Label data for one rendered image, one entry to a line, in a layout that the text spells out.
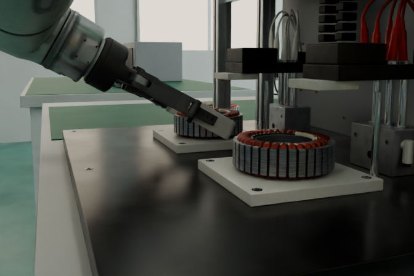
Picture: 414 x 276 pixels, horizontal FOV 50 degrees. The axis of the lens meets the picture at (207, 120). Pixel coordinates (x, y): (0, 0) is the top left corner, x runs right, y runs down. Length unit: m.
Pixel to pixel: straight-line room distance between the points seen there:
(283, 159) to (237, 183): 0.05
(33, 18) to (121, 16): 4.75
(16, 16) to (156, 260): 0.30
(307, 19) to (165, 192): 0.56
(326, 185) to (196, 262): 0.19
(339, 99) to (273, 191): 0.44
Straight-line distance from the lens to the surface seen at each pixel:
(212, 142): 0.65
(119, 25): 5.22
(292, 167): 0.45
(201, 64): 5.45
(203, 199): 0.43
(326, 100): 0.86
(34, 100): 2.00
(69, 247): 0.40
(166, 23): 5.33
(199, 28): 5.45
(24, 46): 0.61
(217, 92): 0.91
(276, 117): 0.76
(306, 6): 0.93
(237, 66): 0.71
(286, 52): 0.74
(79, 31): 0.62
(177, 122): 0.69
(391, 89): 0.57
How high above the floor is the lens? 0.90
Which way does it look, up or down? 8 degrees down
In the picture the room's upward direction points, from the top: straight up
